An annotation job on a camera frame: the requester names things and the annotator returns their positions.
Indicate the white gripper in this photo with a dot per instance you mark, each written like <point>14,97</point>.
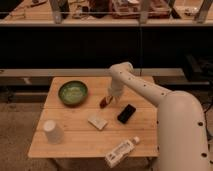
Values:
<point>115,89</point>

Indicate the red pepper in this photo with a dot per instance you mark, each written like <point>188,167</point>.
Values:
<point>104,103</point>

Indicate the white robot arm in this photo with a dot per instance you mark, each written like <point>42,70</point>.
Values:
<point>181,128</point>

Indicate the white sponge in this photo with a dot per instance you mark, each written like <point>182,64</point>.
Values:
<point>97,122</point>

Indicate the black smartphone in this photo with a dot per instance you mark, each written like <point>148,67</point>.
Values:
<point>126,113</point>

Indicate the green bowl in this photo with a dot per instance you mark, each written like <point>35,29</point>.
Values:
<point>73,92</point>

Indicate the wooden table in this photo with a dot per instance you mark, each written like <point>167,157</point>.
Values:
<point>81,139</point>

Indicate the white tube with cap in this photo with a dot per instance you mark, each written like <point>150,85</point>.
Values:
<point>121,151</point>

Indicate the white upside-down cup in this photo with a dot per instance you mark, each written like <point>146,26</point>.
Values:
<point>53,132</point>

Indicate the background workbench shelf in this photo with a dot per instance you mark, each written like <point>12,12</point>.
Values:
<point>100,13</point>

